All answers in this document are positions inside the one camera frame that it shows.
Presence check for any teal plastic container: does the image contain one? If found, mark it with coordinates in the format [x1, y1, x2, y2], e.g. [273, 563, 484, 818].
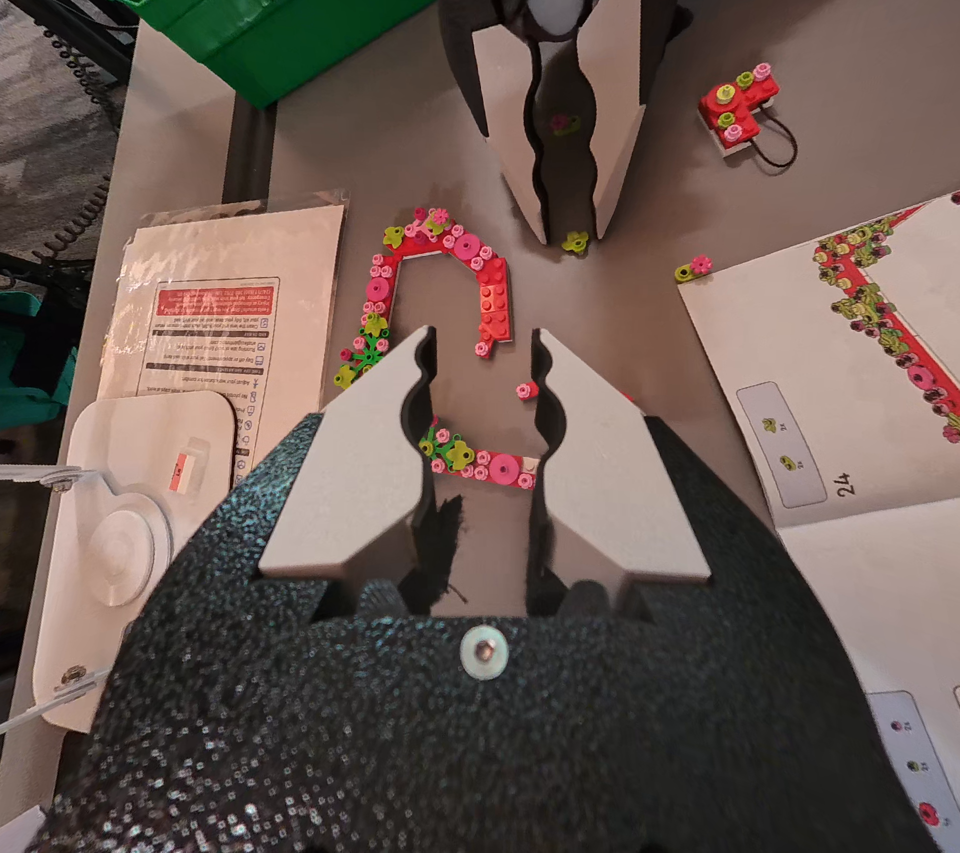
[0, 289, 80, 430]

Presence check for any black coiled cable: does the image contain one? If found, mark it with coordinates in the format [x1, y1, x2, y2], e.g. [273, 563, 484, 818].
[41, 20, 125, 262]

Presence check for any white and wooden book stand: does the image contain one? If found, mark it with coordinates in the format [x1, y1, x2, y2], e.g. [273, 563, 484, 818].
[0, 390, 240, 738]

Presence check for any printed sheet in plastic sleeve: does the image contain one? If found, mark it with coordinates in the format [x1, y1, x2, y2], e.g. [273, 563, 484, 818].
[96, 187, 352, 494]

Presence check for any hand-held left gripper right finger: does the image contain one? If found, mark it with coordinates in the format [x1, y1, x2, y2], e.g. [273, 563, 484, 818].
[527, 326, 712, 588]

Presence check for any red flowered lego heart frame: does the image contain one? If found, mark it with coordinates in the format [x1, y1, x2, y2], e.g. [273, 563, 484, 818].
[332, 205, 543, 494]

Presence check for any red lego corner piece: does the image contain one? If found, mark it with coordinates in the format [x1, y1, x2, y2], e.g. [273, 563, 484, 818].
[696, 62, 783, 162]

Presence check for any lego instruction booklet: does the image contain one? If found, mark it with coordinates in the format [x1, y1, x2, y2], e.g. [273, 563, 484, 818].
[677, 191, 960, 853]

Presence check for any black cord loop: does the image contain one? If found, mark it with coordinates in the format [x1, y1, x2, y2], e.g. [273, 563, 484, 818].
[748, 105, 801, 177]

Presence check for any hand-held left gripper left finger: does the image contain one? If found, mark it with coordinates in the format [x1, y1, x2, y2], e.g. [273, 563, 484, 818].
[257, 325, 438, 599]

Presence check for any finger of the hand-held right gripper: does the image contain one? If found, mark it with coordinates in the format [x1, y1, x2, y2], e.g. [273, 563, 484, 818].
[576, 0, 648, 241]
[471, 16, 552, 245]

